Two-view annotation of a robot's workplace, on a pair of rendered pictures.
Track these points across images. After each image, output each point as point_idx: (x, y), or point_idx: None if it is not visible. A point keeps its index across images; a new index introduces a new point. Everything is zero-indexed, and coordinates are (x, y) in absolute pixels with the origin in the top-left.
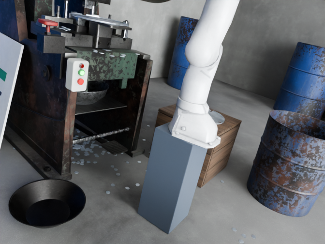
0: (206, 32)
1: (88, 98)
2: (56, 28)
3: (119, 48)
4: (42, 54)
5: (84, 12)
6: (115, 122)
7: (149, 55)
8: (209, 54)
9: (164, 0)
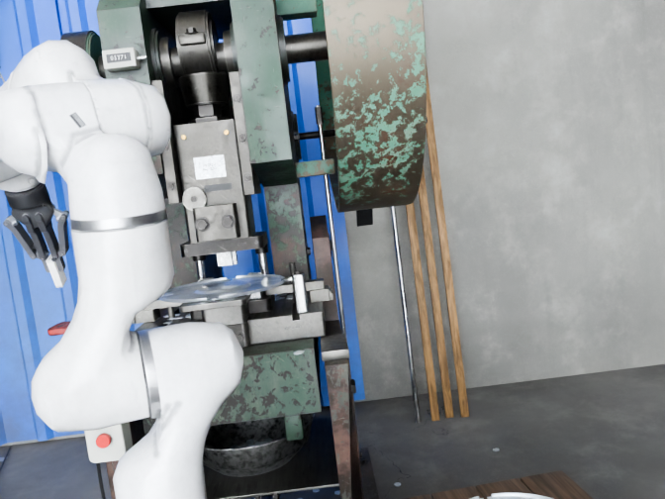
0: (63, 335)
1: (229, 463)
2: (162, 320)
3: (286, 340)
4: None
5: (274, 264)
6: None
7: (343, 350)
8: (43, 401)
9: (401, 196)
